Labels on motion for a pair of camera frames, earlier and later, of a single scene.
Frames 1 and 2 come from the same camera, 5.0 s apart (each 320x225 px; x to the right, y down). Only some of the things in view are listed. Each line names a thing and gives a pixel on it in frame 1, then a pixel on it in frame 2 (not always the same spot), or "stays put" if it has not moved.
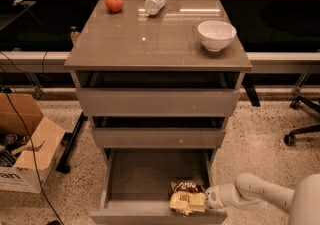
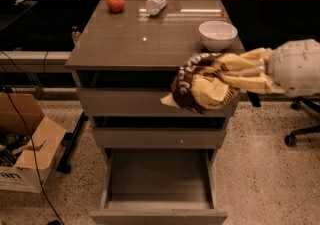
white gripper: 213,196 to 295,67
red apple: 114,3 stays put
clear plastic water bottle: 154,3 stays put
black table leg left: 70,139 stays put
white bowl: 215,35 stays put
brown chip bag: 179,195 to 196,92
